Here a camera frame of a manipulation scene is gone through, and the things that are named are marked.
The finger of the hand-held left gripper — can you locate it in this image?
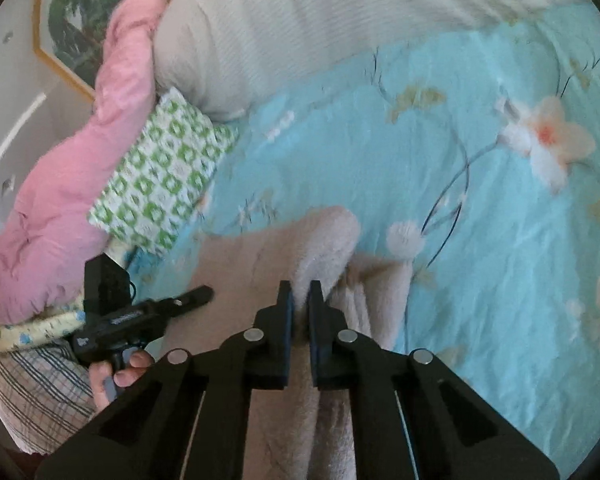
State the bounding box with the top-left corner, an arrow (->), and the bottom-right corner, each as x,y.
167,285 -> 216,328

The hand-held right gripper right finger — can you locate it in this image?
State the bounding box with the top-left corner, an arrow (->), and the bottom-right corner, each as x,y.
307,280 -> 561,480

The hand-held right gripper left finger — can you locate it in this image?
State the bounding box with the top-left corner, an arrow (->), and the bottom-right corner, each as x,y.
35,280 -> 296,480

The beige knit sweater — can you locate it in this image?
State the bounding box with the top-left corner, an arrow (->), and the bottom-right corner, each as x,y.
160,205 -> 416,480

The person's left hand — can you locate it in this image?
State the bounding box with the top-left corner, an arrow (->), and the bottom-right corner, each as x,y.
88,350 -> 156,411

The plaid cloth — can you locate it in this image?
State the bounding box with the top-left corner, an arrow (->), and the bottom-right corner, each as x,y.
0,342 -> 98,453

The green and white patterned pillow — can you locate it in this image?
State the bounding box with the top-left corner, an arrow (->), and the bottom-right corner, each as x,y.
87,86 -> 241,256

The pink quilt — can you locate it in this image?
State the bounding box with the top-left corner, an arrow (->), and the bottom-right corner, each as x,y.
0,0 -> 168,326

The blue floral bed quilt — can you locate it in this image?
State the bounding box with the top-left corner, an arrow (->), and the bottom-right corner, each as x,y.
125,2 -> 600,476

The gold framed picture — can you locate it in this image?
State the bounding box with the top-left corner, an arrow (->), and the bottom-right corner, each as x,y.
32,0 -> 198,103

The white striped pillow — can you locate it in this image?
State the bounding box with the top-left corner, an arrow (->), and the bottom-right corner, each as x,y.
152,0 -> 598,121

